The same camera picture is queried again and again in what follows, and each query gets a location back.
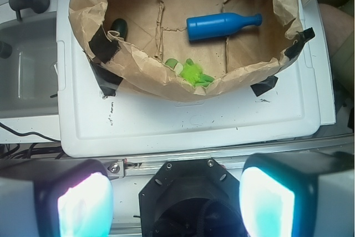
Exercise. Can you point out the green toy lettuce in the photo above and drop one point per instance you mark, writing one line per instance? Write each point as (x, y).
(190, 72)

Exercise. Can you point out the blue toy bottle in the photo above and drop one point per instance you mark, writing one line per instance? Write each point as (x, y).
(219, 25)

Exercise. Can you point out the black tape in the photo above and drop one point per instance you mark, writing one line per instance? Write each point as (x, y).
(103, 48)
(302, 38)
(264, 86)
(107, 81)

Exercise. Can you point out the aluminium rail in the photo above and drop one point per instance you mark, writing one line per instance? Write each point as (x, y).
(232, 157)

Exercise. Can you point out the black tape right lower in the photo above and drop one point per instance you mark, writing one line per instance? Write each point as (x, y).
(264, 86)

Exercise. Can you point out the dark green toy vegetable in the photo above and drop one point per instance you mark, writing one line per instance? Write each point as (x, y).
(120, 25)

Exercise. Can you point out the black tape left upper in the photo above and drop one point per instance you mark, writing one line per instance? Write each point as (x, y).
(103, 48)

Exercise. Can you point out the brown paper bag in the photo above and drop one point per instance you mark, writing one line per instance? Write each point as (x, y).
(157, 31)

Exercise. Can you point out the grey sink basin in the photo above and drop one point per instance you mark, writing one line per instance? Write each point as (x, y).
(29, 82)

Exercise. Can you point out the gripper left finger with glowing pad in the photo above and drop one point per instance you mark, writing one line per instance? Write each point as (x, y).
(55, 197)

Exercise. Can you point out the black tape right upper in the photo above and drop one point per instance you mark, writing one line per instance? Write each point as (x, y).
(302, 38)

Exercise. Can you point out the black tape left lower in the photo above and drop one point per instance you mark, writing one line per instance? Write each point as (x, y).
(107, 81)

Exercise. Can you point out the white plastic lid board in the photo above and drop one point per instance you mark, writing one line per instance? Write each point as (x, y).
(93, 125)

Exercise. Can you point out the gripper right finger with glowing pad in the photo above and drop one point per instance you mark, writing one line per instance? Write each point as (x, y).
(298, 194)

